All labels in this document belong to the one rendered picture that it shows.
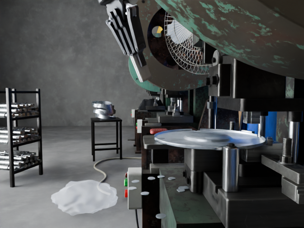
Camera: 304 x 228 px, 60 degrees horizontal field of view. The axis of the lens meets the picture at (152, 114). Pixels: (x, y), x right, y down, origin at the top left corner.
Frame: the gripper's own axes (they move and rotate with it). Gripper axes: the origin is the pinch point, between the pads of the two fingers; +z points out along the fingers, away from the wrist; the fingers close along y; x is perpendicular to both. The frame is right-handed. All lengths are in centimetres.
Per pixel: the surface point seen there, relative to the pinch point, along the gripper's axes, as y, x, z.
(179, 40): -69, 71, 4
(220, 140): 11.8, 6.7, 23.3
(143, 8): -115, 87, -23
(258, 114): 14.2, 19.6, 22.3
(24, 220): -145, -51, 81
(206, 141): 10.1, 3.7, 22.1
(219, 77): 10.9, 13.5, 9.1
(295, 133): 23.0, 19.5, 26.8
